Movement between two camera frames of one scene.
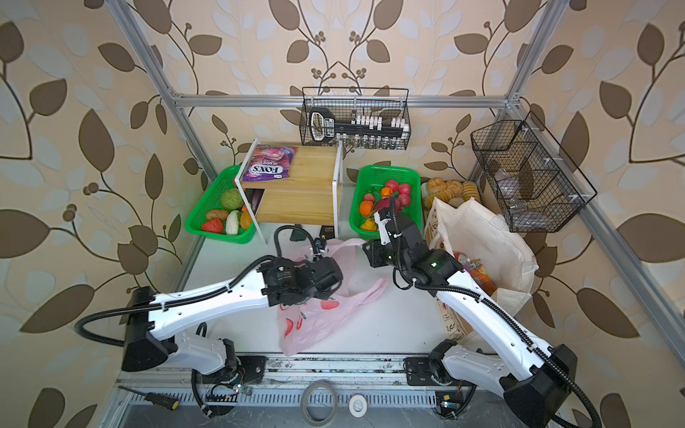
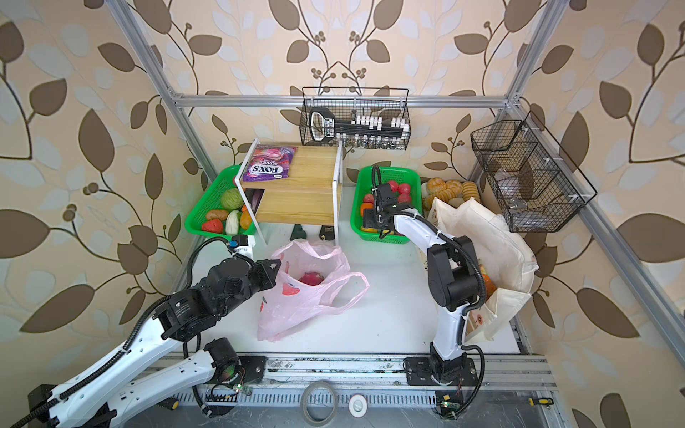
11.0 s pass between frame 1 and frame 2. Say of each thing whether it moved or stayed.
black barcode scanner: stayed
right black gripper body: moved
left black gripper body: moved
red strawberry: stayed
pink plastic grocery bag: moved
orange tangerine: stayed
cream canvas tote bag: stayed
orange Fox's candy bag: stayed
